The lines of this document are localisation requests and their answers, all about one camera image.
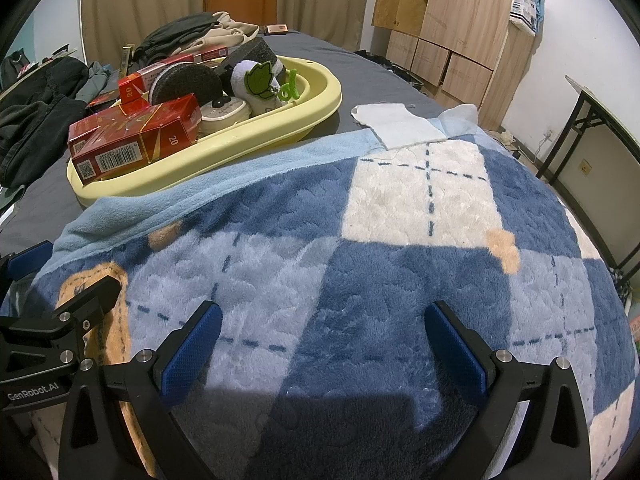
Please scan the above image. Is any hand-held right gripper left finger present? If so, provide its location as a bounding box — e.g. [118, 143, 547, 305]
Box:
[59, 301, 223, 480]

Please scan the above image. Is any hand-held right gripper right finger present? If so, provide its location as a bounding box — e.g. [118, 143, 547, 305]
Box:
[424, 300, 592, 480]

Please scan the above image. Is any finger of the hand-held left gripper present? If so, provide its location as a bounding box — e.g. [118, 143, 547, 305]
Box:
[0, 240, 55, 286]
[54, 275, 126, 347]

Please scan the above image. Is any white round case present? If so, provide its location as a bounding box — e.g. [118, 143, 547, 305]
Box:
[200, 95, 253, 123]

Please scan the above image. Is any black round cookie-shaped case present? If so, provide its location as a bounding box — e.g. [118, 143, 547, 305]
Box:
[149, 62, 223, 106]

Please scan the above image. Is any pale pouch with green charm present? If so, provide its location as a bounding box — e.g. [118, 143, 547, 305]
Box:
[230, 57, 301, 113]

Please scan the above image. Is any yellow plastic basin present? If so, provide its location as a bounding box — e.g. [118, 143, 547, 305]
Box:
[66, 55, 343, 208]

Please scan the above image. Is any dark grey sponge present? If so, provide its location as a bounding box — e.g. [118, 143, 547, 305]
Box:
[217, 37, 286, 78]

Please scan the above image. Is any blue checkered fleece blanket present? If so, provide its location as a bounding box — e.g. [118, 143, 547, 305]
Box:
[30, 104, 631, 480]

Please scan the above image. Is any black clothes pile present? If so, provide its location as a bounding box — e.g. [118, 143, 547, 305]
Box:
[0, 55, 101, 186]

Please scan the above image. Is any teal cloth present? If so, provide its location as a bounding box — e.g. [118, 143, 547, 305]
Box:
[75, 62, 118, 103]

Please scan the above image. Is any white cloth patch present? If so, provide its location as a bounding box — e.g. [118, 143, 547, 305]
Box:
[352, 102, 448, 150]

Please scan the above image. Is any black folding table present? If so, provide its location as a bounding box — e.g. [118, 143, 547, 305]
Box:
[537, 75, 640, 271]

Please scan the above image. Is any grey and beige clothes pile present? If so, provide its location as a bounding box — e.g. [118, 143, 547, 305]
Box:
[134, 11, 262, 57]

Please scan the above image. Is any grey bed sheet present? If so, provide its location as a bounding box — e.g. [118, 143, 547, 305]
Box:
[0, 30, 461, 261]

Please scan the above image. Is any wooden wardrobe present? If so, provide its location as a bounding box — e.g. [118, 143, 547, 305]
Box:
[372, 0, 548, 131]

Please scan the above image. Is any white and blue hanging bag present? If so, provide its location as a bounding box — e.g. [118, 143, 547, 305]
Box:
[510, 0, 546, 36]

